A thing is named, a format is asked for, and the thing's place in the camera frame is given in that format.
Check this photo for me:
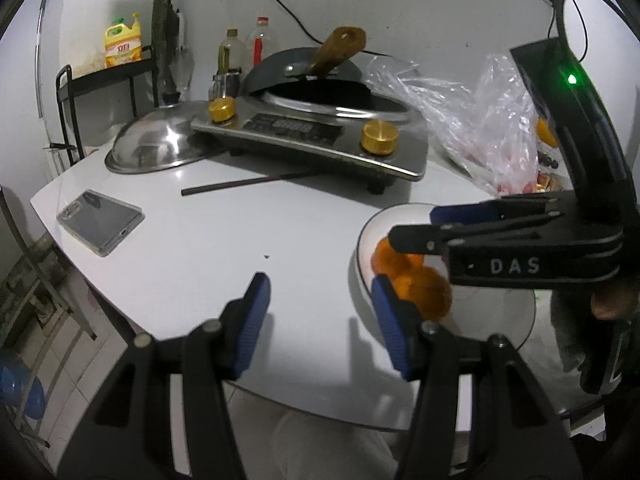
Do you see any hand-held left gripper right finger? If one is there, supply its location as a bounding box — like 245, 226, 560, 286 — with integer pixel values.
371, 274, 586, 480

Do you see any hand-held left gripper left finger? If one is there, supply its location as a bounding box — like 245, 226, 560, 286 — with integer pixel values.
57, 272, 273, 480

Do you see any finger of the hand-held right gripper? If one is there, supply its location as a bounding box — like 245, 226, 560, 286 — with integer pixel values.
429, 195, 576, 227
389, 212, 568, 257

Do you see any white plate with dark rim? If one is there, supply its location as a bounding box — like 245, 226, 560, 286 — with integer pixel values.
354, 203, 537, 356

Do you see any person's right hand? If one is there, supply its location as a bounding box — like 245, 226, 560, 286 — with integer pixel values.
590, 285, 640, 322

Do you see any large orange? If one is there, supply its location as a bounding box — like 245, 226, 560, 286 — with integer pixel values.
536, 117, 558, 150

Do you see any clear plastic bag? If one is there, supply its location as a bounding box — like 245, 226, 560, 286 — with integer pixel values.
365, 52, 556, 196

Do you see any dark chopstick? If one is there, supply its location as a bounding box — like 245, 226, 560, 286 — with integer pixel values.
181, 170, 321, 197

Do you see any light grey clothing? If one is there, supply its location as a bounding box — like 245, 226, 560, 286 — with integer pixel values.
220, 380, 476, 480

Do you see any steel induction cooker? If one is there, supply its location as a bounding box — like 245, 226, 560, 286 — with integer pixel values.
190, 87, 431, 195

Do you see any smartphone in clear case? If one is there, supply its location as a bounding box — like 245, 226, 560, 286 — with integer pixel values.
56, 189, 146, 258

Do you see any steel wok lid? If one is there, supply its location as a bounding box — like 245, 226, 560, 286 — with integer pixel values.
104, 100, 221, 176

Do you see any blue plastic container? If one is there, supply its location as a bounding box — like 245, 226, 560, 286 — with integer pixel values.
0, 350, 46, 418

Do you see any bottle with red label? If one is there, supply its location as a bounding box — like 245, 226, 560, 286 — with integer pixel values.
247, 16, 273, 68

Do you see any bottle with brown liquid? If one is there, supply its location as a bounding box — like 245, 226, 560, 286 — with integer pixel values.
217, 28, 247, 77

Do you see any black metal rack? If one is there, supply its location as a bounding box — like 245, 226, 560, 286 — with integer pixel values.
55, 45, 161, 168

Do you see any yellow detergent bottle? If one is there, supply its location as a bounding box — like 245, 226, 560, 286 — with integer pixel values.
104, 12, 143, 69

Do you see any dark metal bar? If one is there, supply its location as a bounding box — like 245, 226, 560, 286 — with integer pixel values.
150, 0, 173, 96

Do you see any thick black gripper cable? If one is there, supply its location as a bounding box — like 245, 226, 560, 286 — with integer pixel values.
552, 0, 633, 61

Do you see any black wok with wooden handle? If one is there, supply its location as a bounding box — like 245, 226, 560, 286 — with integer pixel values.
240, 26, 373, 96

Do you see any grey long door handle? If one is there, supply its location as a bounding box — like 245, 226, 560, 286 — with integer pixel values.
35, 0, 53, 121

